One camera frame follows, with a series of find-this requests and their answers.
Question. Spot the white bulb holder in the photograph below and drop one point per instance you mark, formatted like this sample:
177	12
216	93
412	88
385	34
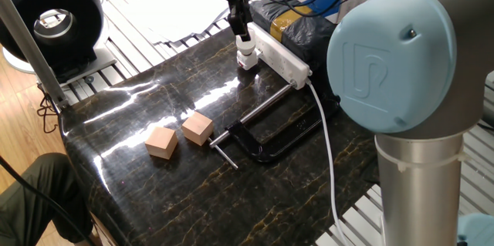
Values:
247	60

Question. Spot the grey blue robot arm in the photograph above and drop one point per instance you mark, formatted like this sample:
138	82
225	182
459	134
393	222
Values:
401	61

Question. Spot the white power strip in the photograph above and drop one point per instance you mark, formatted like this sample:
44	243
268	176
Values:
283	63

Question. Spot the black plastic wrapped package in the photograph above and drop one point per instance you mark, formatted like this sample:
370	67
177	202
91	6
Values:
305	38

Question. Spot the white paper sheets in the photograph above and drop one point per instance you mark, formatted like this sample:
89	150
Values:
173	7

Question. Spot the wooden cube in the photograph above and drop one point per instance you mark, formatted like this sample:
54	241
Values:
162	143
197	128

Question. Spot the black C-clamp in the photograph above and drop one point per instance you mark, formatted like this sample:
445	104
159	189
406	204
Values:
266	155

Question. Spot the dark trousered person leg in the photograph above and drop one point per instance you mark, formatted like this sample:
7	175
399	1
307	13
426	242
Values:
23	207

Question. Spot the aluminium frame post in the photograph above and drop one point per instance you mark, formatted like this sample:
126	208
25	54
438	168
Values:
31	49

